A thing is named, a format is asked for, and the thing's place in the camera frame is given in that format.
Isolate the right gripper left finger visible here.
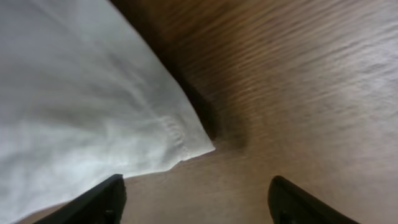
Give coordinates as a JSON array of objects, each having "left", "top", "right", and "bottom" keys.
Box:
[{"left": 35, "top": 174, "right": 127, "bottom": 224}]

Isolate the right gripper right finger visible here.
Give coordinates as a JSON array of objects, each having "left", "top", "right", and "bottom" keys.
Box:
[{"left": 267, "top": 175, "right": 358, "bottom": 224}]

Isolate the white t-shirt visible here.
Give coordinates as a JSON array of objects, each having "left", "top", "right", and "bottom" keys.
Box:
[{"left": 1, "top": 0, "right": 214, "bottom": 223}]

